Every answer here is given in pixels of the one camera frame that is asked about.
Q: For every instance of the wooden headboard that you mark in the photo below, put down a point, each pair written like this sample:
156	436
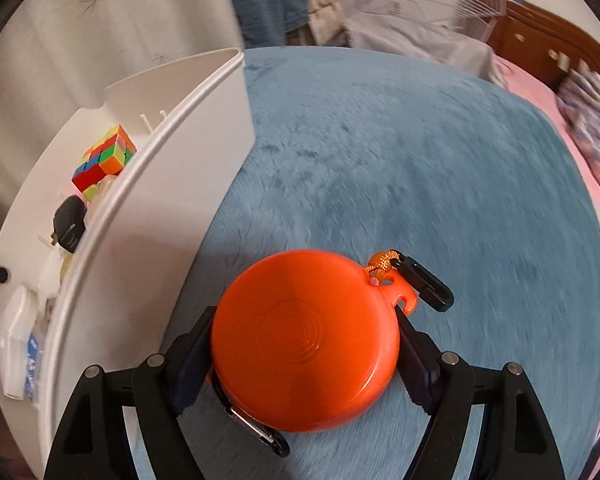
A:
530	45

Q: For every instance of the white plastic storage bin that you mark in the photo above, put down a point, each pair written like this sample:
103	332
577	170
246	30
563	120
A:
145	235

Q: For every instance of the white cloth bag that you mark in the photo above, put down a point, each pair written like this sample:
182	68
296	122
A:
325	15

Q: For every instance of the purple patterned blanket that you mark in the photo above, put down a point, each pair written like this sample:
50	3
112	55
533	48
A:
595	120

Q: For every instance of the black power adapter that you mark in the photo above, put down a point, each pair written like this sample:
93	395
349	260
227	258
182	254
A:
70	220

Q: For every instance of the clear plastic box with card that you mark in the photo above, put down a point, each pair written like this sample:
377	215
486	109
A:
15	340

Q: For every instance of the blue hanging cloth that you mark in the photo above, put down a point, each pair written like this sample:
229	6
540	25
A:
265	0

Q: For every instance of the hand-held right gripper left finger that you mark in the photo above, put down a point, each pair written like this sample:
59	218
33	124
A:
192	360

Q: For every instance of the blue plush towel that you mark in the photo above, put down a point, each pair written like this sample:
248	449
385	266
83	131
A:
405	160

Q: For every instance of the orange round case with clip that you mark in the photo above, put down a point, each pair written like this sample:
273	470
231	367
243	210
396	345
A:
305	340

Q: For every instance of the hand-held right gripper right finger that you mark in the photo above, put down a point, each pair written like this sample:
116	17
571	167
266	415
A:
415	370

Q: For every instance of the colourful magic cube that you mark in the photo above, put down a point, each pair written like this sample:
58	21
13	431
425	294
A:
105	160

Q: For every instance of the grey garment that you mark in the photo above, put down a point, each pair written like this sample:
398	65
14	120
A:
405	35

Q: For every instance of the pink bed sheet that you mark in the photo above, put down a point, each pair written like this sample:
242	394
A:
535	95

